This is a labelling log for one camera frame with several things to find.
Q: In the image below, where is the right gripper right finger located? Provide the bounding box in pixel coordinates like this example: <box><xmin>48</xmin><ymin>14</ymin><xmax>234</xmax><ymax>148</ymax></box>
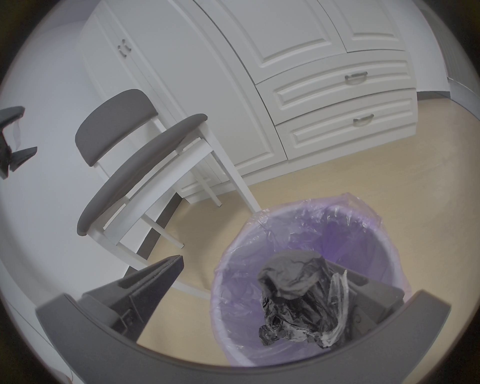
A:
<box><xmin>325</xmin><ymin>260</ymin><xmax>406</xmax><ymax>340</ymax></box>

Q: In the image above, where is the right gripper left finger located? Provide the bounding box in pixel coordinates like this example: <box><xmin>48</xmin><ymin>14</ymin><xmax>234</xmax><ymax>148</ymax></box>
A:
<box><xmin>79</xmin><ymin>254</ymin><xmax>185</xmax><ymax>342</ymax></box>

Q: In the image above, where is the clear wrapper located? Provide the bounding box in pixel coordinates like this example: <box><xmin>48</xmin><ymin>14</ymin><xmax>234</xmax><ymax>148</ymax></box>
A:
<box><xmin>319</xmin><ymin>269</ymin><xmax>351</xmax><ymax>349</ymax></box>

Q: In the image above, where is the black plastic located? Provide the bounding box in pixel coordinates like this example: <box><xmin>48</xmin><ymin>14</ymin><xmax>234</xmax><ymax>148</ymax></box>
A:
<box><xmin>257</xmin><ymin>250</ymin><xmax>355</xmax><ymax>347</ymax></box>

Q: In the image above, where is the purple plastic bag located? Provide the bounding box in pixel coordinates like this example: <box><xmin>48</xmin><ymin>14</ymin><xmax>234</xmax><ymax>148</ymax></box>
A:
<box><xmin>210</xmin><ymin>192</ymin><xmax>413</xmax><ymax>368</ymax></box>

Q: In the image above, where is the white trash bin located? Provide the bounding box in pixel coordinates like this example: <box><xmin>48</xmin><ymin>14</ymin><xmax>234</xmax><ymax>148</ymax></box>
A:
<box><xmin>211</xmin><ymin>202</ymin><xmax>412</xmax><ymax>368</ymax></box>

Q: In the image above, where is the white chair with grey cushions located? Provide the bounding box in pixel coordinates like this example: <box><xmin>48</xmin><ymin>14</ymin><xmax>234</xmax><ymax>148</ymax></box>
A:
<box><xmin>74</xmin><ymin>88</ymin><xmax>263</xmax><ymax>271</ymax></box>

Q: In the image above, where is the white wardrobe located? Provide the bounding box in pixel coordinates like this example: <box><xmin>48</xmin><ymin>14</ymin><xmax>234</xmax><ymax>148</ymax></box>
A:
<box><xmin>78</xmin><ymin>0</ymin><xmax>419</xmax><ymax>205</ymax></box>

